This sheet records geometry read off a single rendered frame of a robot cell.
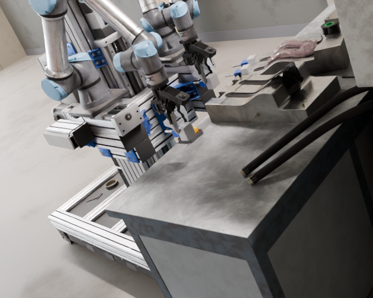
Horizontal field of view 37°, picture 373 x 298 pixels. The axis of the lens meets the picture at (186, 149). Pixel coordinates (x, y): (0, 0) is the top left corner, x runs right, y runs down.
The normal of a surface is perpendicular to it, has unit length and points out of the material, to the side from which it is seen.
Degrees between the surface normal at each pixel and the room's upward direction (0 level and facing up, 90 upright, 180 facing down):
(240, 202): 0
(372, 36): 90
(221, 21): 90
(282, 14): 90
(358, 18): 90
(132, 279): 0
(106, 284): 0
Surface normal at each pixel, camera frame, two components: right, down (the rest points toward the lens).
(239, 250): -0.60, 0.56
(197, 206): -0.37, -0.83
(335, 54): -0.37, 0.55
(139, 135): 0.64, 0.10
